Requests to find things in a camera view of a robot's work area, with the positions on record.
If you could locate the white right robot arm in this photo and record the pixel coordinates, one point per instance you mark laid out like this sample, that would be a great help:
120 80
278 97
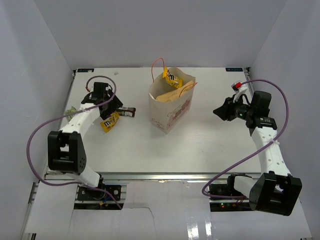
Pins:
276 191

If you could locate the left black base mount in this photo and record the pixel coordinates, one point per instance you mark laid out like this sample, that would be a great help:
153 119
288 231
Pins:
87 199

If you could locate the left green snack packet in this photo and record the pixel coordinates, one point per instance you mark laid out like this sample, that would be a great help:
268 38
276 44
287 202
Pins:
70 112

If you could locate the left blue table label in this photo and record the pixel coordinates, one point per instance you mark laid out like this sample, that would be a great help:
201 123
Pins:
85 70

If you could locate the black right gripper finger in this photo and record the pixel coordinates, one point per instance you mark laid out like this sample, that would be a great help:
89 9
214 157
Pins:
222 113
226 105

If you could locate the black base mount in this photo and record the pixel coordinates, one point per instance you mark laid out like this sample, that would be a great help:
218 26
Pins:
87 199
235 203

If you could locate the blue table label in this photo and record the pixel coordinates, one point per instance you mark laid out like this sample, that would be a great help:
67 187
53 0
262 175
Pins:
85 70
234 69

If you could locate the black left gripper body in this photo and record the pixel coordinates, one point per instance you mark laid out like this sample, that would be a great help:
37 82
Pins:
112 105

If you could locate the large brown chips bag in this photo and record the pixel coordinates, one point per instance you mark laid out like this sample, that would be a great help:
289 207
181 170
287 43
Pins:
175 94

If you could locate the cream paper bag orange handles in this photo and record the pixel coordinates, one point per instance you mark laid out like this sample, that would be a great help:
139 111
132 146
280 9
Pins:
165 115

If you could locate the aluminium table edge rail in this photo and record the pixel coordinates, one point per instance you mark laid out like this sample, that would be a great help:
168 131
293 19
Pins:
149 176

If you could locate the brown chocolate bar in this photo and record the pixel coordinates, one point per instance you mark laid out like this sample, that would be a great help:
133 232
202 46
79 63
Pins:
126 111

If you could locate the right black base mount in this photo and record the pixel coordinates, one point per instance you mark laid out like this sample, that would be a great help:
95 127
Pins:
235 203

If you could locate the yellow snack packet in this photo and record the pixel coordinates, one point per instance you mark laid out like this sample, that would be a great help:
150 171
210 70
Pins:
110 122
171 79

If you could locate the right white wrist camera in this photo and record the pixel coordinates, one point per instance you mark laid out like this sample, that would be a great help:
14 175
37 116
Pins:
239 89

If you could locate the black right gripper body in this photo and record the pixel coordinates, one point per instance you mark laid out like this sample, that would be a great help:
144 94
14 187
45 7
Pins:
238 110

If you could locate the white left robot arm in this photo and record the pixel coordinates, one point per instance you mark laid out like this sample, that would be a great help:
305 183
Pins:
66 151

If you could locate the right blue table label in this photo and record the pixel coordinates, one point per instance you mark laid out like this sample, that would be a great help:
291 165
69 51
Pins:
234 69

